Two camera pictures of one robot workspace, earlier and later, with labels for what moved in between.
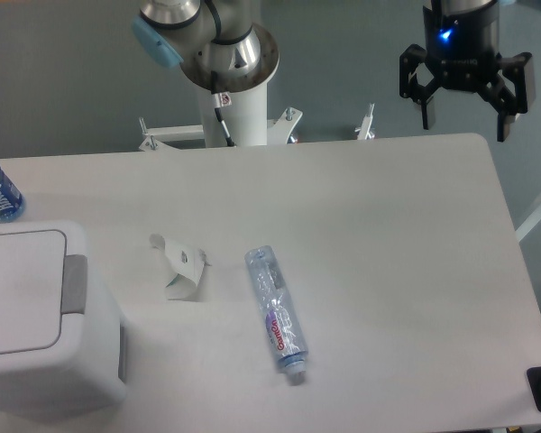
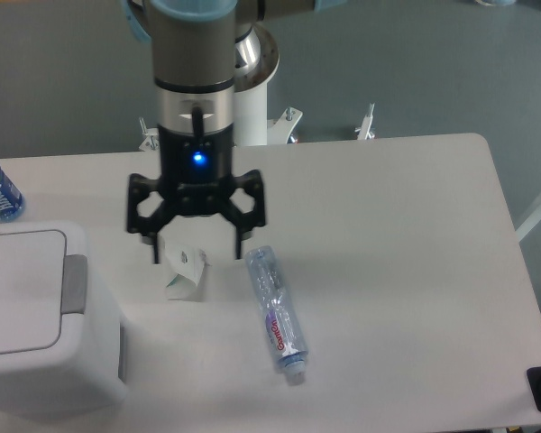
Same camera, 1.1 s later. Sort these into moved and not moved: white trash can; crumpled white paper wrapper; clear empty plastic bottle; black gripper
Moved: black gripper
Not moved: crumpled white paper wrapper; clear empty plastic bottle; white trash can
